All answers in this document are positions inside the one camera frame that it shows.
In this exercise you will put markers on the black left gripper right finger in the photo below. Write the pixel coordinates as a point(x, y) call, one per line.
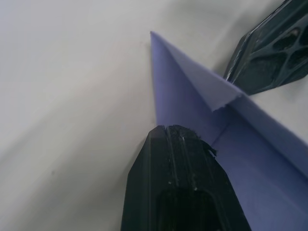
point(267, 65)

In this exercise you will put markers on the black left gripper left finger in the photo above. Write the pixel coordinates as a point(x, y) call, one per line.
point(168, 168)

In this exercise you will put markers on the purple paper sheet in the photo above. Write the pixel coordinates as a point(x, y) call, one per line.
point(252, 156)

